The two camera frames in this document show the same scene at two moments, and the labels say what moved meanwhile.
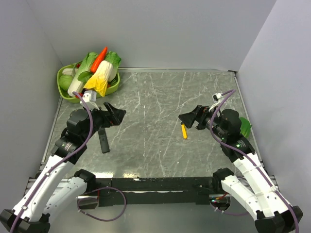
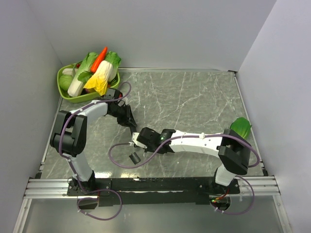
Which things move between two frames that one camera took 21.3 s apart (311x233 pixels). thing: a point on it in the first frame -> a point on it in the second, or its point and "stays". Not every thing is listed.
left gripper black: (117, 114) -> (128, 119)
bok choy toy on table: (246, 125) stays
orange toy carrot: (99, 58) stays
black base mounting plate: (130, 190) stays
